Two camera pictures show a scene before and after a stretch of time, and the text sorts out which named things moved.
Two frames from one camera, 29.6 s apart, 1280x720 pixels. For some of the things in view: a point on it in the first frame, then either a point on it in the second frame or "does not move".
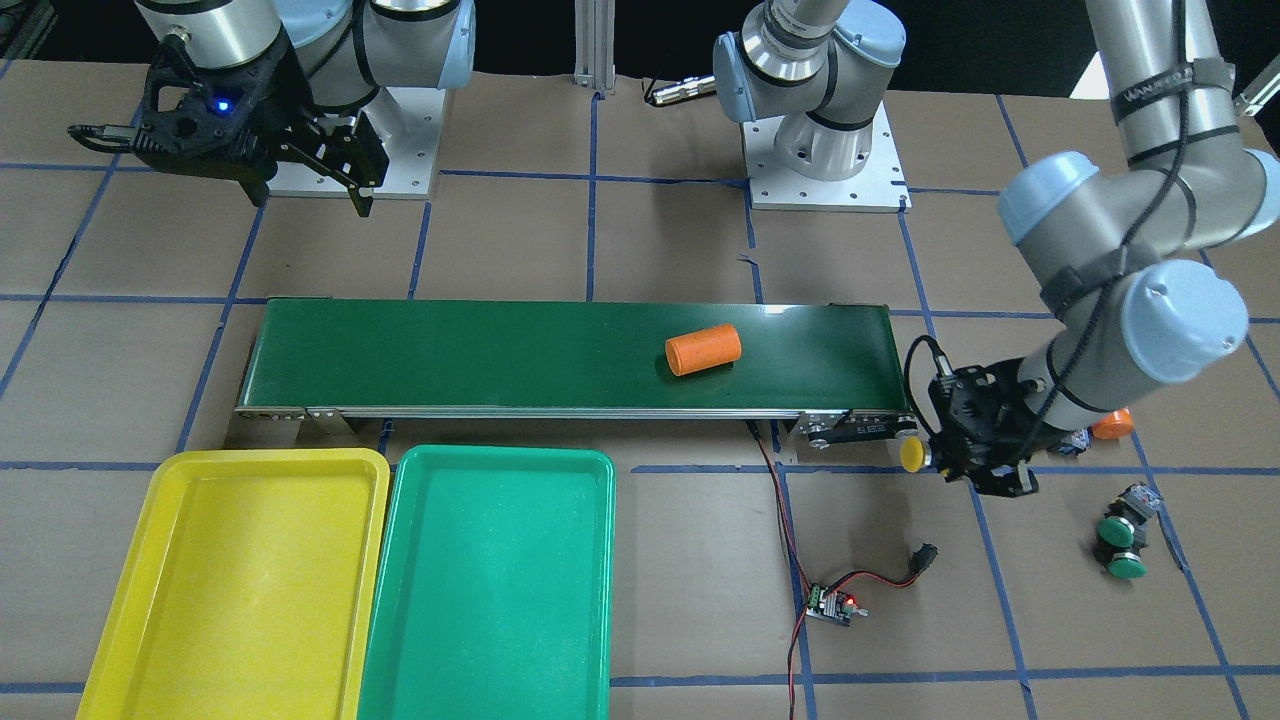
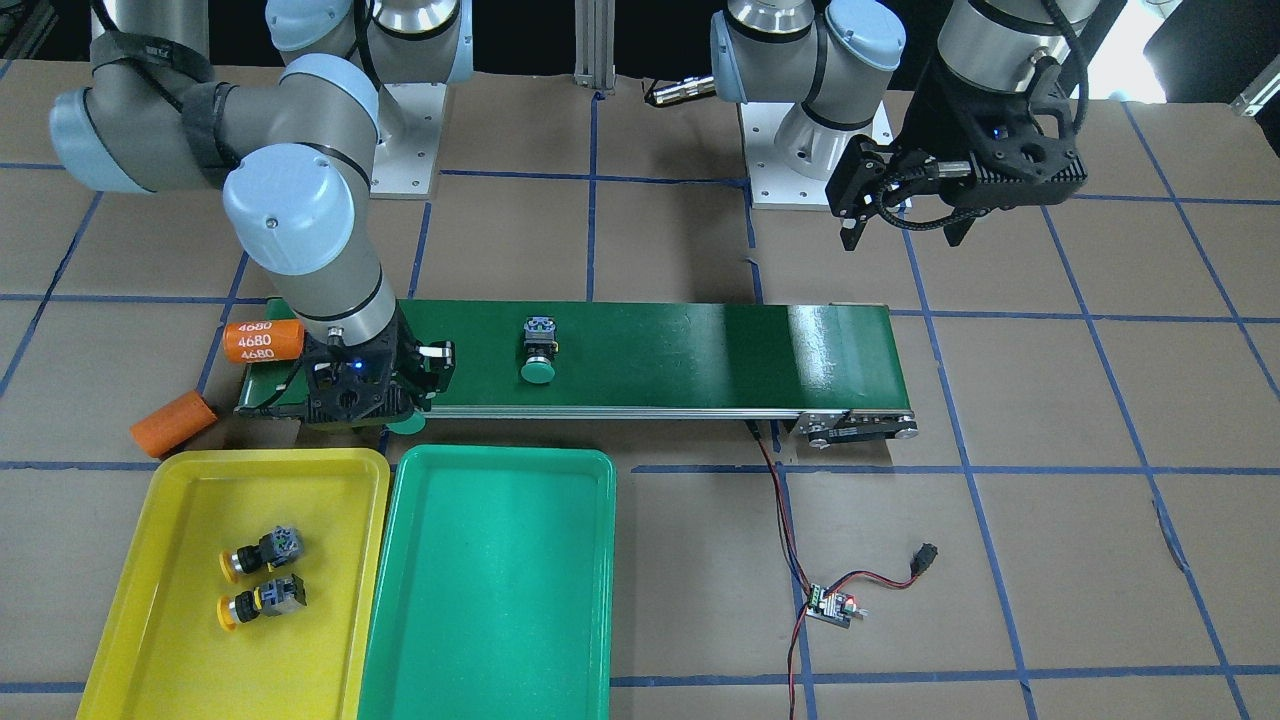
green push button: (1128, 564) -> (540, 344)
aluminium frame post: (594, 29) does not move
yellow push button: (912, 453) -> (276, 548)
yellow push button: (1076, 443) -> (270, 599)
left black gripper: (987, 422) -> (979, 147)
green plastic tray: (494, 589) does not move
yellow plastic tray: (248, 588) does not move
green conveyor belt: (828, 368) does not move
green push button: (1127, 517) -> (412, 424)
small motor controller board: (827, 603) does not move
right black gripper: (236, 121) -> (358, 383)
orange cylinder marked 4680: (1116, 424) -> (261, 340)
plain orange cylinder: (702, 349) -> (173, 423)
